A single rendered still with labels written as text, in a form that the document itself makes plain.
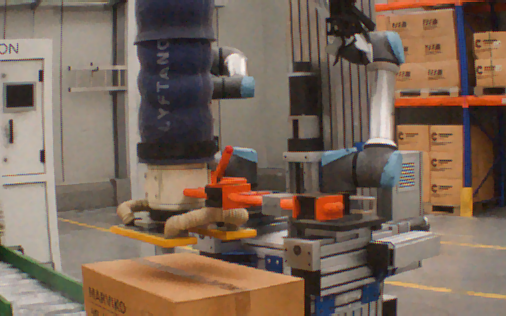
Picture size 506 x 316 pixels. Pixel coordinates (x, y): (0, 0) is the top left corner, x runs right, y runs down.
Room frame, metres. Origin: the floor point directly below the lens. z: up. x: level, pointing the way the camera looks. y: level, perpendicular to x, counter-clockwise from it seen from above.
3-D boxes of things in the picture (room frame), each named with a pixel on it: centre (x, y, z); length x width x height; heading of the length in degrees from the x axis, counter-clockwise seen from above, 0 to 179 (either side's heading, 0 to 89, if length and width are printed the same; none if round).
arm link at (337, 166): (2.46, -0.28, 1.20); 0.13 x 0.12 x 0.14; 66
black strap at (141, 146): (2.12, 0.21, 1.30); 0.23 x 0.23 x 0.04
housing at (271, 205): (1.74, -0.06, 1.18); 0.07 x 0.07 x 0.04; 36
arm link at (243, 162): (2.84, 0.05, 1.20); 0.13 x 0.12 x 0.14; 92
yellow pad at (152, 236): (2.06, 0.29, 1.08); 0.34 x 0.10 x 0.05; 36
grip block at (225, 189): (1.92, 0.07, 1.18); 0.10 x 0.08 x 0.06; 126
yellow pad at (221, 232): (2.18, 0.14, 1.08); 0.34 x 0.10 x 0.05; 36
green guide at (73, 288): (3.80, 1.14, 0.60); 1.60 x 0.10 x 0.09; 37
